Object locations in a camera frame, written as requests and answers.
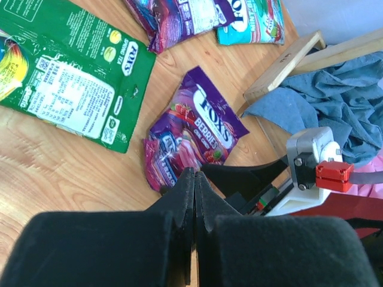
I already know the green snack packet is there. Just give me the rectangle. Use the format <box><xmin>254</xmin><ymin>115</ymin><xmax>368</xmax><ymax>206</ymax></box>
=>
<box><xmin>1</xmin><ymin>0</ymin><xmax>156</xmax><ymax>153</ymax></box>

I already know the blue crumpled cloth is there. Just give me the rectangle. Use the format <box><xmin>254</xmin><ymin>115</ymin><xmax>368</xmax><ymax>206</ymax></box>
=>
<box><xmin>244</xmin><ymin>51</ymin><xmax>382</xmax><ymax>167</ymax></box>

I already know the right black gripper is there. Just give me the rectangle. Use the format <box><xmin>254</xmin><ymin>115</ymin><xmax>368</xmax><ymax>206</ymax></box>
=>
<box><xmin>201</xmin><ymin>158</ymin><xmax>294</xmax><ymax>215</ymax></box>

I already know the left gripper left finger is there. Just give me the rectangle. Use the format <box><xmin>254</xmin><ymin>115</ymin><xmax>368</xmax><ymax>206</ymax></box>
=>
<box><xmin>1</xmin><ymin>168</ymin><xmax>194</xmax><ymax>286</ymax></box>

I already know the pink shirt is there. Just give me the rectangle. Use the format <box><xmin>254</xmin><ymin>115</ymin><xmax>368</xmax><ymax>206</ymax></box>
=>
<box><xmin>349</xmin><ymin>148</ymin><xmax>383</xmax><ymax>198</ymax></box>

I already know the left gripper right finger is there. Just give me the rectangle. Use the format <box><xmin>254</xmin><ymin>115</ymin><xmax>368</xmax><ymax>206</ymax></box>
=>
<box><xmin>194</xmin><ymin>172</ymin><xmax>380</xmax><ymax>286</ymax></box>

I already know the brown red paper bag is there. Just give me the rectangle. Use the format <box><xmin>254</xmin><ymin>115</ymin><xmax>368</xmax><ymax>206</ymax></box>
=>
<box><xmin>292</xmin><ymin>193</ymin><xmax>382</xmax><ymax>221</ymax></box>

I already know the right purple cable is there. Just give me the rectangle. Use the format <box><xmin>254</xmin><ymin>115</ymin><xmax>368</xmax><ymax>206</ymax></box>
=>
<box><xmin>349</xmin><ymin>170</ymin><xmax>383</xmax><ymax>187</ymax></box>

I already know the purple snack packet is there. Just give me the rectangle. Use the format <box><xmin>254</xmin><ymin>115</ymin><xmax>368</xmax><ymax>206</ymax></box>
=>
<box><xmin>125</xmin><ymin>0</ymin><xmax>235</xmax><ymax>54</ymax></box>

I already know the purple Fox's berries bag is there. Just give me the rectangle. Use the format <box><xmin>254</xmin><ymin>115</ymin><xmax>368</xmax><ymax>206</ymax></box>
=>
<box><xmin>142</xmin><ymin>66</ymin><xmax>249</xmax><ymax>191</ymax></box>

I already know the green Fox's candy bag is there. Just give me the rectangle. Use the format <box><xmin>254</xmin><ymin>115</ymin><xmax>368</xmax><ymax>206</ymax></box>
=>
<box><xmin>217</xmin><ymin>0</ymin><xmax>285</xmax><ymax>45</ymax></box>

